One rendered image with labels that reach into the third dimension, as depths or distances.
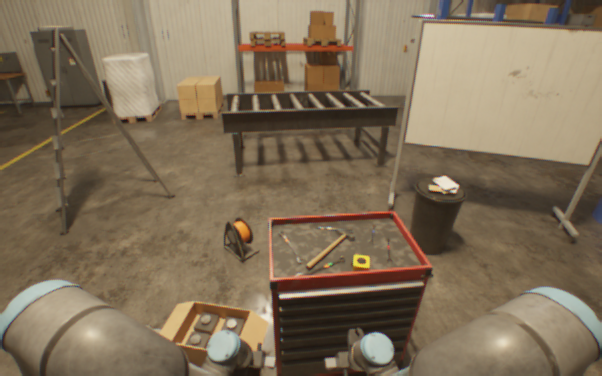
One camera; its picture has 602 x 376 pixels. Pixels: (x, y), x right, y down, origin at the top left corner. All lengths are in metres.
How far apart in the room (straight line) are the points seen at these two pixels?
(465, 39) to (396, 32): 6.37
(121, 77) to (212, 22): 2.91
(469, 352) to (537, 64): 3.20
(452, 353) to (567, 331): 0.15
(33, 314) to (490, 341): 0.59
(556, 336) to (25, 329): 0.68
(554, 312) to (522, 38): 3.06
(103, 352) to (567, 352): 0.57
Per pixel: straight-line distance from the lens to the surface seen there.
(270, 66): 8.97
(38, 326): 0.53
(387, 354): 1.01
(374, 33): 9.41
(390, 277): 1.45
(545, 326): 0.51
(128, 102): 7.49
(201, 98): 7.11
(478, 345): 0.47
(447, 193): 2.85
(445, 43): 3.33
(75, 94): 9.83
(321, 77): 8.02
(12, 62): 10.99
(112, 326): 0.48
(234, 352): 1.00
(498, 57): 3.41
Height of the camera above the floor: 1.89
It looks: 29 degrees down
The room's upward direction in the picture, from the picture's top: straight up
